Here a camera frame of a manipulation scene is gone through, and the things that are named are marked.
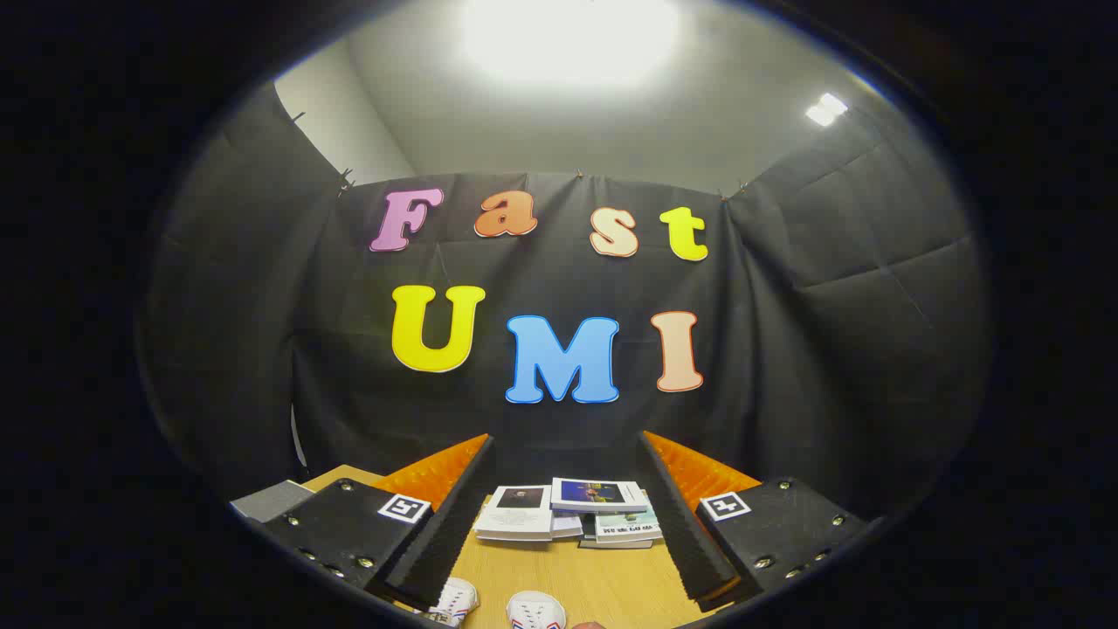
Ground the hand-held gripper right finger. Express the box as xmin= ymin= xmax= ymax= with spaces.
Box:
xmin=640 ymin=430 xmax=867 ymax=612

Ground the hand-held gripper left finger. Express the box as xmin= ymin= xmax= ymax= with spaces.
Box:
xmin=260 ymin=432 xmax=497 ymax=612

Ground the white striped canvas shoe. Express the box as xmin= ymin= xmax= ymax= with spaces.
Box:
xmin=426 ymin=577 xmax=480 ymax=628
xmin=507 ymin=591 xmax=568 ymax=629

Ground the grey fabric storage box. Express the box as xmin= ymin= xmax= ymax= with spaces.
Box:
xmin=230 ymin=479 xmax=315 ymax=524

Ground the book with pale teal cover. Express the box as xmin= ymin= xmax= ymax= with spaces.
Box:
xmin=594 ymin=505 xmax=662 ymax=544

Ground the dark grey book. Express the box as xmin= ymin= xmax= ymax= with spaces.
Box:
xmin=578 ymin=514 xmax=654 ymax=550

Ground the white book with dark portrait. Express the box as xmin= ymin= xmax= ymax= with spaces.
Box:
xmin=473 ymin=485 xmax=555 ymax=543

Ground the book with blue picture cover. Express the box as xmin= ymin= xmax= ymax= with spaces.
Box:
xmin=550 ymin=477 xmax=649 ymax=515

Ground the black backdrop cloth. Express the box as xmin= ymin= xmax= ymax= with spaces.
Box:
xmin=140 ymin=83 xmax=992 ymax=525

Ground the small ceiling light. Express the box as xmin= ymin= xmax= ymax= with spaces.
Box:
xmin=804 ymin=92 xmax=849 ymax=128

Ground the large ceiling light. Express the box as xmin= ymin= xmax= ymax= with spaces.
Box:
xmin=459 ymin=0 xmax=682 ymax=86

